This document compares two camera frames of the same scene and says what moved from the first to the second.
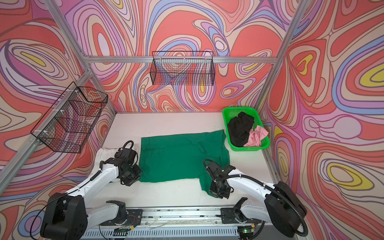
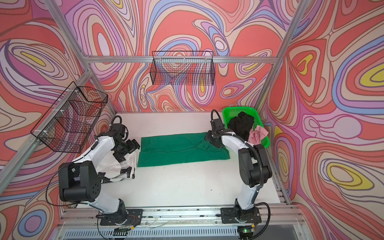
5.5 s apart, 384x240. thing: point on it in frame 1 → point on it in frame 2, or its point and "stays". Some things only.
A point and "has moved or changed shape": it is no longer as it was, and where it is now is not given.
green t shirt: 181,157 has moved or changed shape
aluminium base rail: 181,223 stays
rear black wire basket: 182,68 stays
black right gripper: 214,191 → 208,137
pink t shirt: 255,136 stays
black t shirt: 239,127 stays
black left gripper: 131,181 → 133,146
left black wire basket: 66,126 stays
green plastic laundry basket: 229,112 stays
